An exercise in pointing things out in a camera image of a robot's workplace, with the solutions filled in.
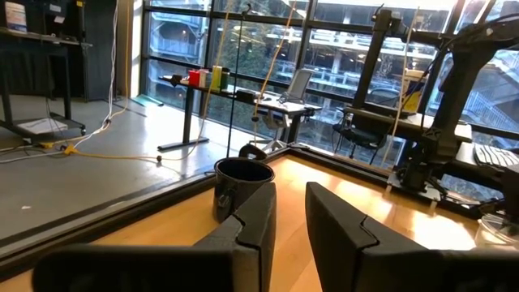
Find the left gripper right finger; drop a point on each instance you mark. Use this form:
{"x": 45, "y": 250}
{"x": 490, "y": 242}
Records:
{"x": 344, "y": 251}

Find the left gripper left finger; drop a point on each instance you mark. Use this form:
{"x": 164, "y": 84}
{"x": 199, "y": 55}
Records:
{"x": 251, "y": 235}

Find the clear plastic container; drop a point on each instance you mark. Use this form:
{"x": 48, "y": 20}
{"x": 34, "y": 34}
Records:
{"x": 498, "y": 233}

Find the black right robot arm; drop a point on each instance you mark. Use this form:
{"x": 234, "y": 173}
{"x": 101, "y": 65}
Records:
{"x": 458, "y": 101}

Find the black mug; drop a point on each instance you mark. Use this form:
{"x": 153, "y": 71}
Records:
{"x": 231, "y": 186}

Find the black office chair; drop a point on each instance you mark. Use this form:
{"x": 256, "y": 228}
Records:
{"x": 361, "y": 136}

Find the grey side desk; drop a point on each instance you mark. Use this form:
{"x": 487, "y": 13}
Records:
{"x": 409, "y": 123}

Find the yellow box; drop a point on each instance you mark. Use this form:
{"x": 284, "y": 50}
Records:
{"x": 413, "y": 101}

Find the black standing desk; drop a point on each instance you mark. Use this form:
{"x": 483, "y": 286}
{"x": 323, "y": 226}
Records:
{"x": 284, "y": 106}

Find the thin black tripod stand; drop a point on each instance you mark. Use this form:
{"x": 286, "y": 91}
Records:
{"x": 235, "y": 89}

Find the dark green box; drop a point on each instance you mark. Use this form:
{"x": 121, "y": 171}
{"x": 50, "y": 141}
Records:
{"x": 225, "y": 79}

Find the grey office chair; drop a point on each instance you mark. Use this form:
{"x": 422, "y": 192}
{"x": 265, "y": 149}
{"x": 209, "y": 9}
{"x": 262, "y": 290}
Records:
{"x": 300, "y": 83}

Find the yellow-green box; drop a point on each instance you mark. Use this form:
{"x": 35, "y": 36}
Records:
{"x": 216, "y": 78}

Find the white box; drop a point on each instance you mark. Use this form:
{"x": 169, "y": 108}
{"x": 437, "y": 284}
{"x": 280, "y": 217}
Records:
{"x": 203, "y": 78}

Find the red box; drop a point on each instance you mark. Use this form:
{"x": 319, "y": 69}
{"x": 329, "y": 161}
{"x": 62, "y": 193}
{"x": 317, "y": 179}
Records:
{"x": 194, "y": 78}

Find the thick black desk pole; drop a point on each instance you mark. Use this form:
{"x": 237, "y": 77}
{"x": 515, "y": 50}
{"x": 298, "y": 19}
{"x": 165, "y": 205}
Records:
{"x": 373, "y": 65}

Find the white paper on shelf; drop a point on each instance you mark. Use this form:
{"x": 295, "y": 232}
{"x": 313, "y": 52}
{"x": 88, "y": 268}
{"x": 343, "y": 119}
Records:
{"x": 42, "y": 125}

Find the black shelf cart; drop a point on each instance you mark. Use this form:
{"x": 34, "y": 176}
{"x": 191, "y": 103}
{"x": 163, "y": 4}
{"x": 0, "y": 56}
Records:
{"x": 24, "y": 69}

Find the blue and white poster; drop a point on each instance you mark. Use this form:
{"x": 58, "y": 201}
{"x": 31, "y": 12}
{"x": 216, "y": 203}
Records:
{"x": 15, "y": 16}

